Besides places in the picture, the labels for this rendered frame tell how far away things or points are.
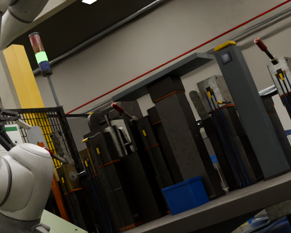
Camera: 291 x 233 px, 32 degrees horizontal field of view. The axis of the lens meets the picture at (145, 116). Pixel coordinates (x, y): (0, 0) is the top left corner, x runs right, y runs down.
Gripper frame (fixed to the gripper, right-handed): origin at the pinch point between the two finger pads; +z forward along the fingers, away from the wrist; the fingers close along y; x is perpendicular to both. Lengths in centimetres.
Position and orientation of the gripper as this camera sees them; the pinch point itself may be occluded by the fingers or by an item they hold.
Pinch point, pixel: (24, 137)
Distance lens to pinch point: 223.5
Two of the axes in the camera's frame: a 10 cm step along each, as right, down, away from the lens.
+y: -0.2, -8.0, 6.0
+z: 6.2, 4.6, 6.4
